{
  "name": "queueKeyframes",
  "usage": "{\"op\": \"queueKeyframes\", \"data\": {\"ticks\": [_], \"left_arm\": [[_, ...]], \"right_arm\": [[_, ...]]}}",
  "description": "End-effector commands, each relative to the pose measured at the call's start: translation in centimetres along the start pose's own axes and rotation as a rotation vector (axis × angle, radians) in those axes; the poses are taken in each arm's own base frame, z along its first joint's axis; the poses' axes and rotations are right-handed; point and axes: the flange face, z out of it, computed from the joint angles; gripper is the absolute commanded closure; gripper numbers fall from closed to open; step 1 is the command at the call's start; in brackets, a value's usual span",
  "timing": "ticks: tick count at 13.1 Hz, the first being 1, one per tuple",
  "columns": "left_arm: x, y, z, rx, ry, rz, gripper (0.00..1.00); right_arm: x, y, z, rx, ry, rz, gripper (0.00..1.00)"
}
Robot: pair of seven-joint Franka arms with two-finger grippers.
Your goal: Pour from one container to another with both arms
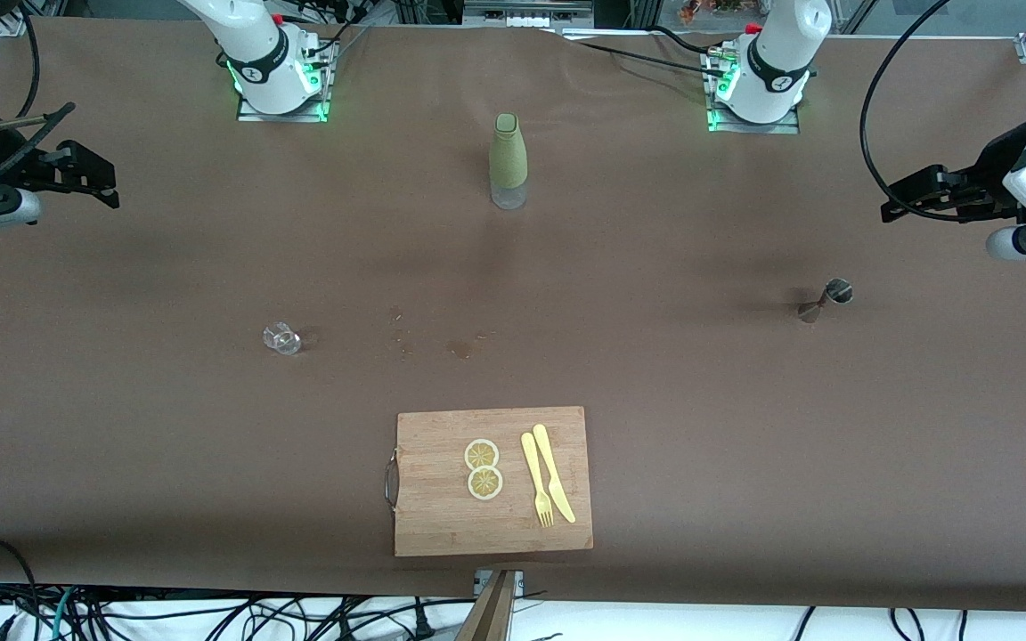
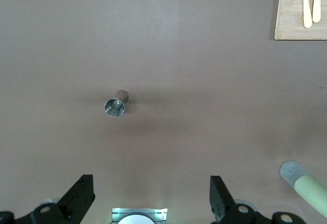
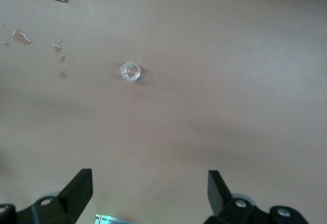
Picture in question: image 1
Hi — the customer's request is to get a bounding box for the yellow plastic knife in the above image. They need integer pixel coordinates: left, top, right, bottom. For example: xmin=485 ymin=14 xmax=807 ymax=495
xmin=533 ymin=424 xmax=576 ymax=523

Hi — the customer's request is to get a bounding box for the black cable across mat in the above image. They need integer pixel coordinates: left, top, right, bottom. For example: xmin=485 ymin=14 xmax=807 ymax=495
xmin=558 ymin=25 xmax=729 ymax=79

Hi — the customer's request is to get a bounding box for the slanted stand post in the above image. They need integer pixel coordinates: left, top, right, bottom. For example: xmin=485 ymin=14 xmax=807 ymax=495
xmin=454 ymin=570 xmax=519 ymax=641

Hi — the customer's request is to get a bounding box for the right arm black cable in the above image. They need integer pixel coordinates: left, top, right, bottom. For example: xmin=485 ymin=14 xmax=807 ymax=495
xmin=0 ymin=0 xmax=77 ymax=181

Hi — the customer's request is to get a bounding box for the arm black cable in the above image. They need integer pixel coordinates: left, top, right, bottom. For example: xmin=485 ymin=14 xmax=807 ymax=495
xmin=0 ymin=0 xmax=77 ymax=181
xmin=860 ymin=0 xmax=955 ymax=221

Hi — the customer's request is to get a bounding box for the glass bottle with green sleeve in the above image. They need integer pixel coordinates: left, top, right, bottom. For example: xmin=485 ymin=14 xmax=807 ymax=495
xmin=489 ymin=113 xmax=529 ymax=211

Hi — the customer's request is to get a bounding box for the yellow plastic fork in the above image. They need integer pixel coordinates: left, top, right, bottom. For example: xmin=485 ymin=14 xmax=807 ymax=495
xmin=521 ymin=432 xmax=555 ymax=528

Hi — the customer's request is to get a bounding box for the brown table mat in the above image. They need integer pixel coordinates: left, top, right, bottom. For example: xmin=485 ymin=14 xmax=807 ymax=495
xmin=0 ymin=16 xmax=1026 ymax=615

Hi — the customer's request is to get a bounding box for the teal cable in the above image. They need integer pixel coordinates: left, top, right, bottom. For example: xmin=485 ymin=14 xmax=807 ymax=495
xmin=52 ymin=588 xmax=77 ymax=641

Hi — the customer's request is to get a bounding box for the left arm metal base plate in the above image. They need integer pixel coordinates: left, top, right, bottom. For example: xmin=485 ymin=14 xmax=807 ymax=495
xmin=704 ymin=45 xmax=802 ymax=135

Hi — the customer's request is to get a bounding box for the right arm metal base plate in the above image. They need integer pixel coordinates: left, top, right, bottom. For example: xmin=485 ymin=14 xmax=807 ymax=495
xmin=236 ymin=34 xmax=337 ymax=124

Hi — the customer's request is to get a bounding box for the small clear glass cup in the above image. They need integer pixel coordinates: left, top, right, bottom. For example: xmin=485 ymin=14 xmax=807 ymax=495
xmin=263 ymin=321 xmax=302 ymax=356

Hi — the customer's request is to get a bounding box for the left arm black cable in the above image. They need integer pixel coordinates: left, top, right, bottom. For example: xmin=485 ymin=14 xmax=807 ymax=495
xmin=860 ymin=0 xmax=955 ymax=221

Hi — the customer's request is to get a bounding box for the steel double jigger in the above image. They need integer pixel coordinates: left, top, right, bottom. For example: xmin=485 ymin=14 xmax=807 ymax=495
xmin=797 ymin=278 xmax=854 ymax=324

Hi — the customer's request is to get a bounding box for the wooden cutting board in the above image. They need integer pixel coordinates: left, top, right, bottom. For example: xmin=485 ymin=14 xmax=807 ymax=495
xmin=385 ymin=406 xmax=594 ymax=558

